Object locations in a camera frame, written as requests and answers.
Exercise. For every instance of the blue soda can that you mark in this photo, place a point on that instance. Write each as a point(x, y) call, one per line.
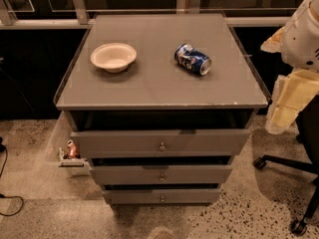
point(191, 59)

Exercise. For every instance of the grey drawer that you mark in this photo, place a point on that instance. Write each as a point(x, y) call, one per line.
point(161, 194)
point(159, 143)
point(161, 170)

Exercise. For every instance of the clear plastic side bin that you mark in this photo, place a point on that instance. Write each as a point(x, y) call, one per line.
point(57, 150)

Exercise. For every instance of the grey drawer cabinet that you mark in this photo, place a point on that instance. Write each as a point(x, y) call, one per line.
point(154, 92)

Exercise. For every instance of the grey top drawer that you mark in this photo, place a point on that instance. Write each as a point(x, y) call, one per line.
point(159, 143)

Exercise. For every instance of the red bottle in bin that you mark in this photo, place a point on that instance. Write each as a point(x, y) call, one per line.
point(72, 150)

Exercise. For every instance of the grey bottom drawer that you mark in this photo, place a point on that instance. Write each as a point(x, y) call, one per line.
point(161, 194)

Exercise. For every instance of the white paper bowl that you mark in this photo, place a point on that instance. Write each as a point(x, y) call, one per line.
point(114, 57)

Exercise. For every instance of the metal window railing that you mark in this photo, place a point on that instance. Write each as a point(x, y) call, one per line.
point(45, 14)

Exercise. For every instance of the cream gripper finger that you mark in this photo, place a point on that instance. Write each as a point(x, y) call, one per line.
point(290, 97)
point(273, 43)

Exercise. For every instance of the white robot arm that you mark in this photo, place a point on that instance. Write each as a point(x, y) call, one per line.
point(298, 44)

